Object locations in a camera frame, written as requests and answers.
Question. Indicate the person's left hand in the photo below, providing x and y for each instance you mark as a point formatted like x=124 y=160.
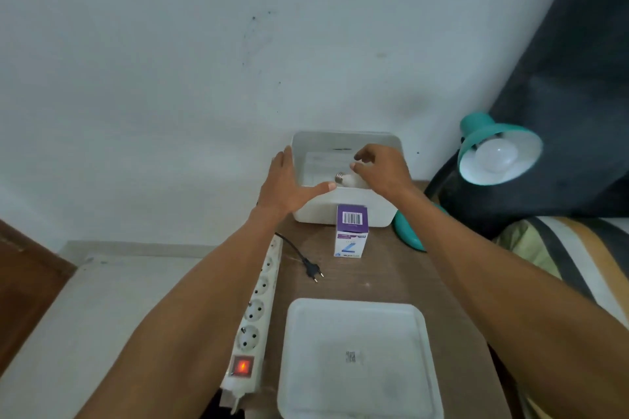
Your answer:
x=281 y=190

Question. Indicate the person's right hand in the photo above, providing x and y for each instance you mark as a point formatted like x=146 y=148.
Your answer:
x=388 y=173

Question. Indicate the person's right thumb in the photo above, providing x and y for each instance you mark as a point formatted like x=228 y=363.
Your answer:
x=358 y=168

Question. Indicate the person's left thumb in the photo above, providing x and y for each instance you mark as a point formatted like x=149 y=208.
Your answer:
x=318 y=190

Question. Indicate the white light bulb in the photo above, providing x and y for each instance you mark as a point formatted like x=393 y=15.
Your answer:
x=348 y=180

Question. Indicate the white plastic storage box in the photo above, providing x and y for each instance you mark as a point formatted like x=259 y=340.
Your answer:
x=319 y=212

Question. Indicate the person's right forearm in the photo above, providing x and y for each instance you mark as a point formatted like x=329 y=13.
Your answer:
x=501 y=296

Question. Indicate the person's left forearm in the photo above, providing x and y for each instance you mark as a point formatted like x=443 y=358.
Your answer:
x=196 y=315

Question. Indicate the purple white bulb carton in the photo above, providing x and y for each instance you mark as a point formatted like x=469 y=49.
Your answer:
x=351 y=232

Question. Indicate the teal desk lamp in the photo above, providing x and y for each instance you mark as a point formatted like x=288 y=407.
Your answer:
x=484 y=134

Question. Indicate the white power strip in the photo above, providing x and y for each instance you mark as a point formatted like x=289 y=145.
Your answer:
x=253 y=310

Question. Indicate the white lamp bulb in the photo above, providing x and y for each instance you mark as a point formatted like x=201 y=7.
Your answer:
x=496 y=155

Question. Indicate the white plastic box lid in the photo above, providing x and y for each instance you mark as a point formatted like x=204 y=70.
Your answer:
x=358 y=359

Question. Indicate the dark grey curtain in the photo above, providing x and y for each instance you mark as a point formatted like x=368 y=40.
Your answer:
x=575 y=89

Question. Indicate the striped bedding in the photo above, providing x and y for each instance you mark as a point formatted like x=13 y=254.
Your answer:
x=575 y=256

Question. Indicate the brown wooden door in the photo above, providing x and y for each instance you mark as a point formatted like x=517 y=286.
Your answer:
x=27 y=296

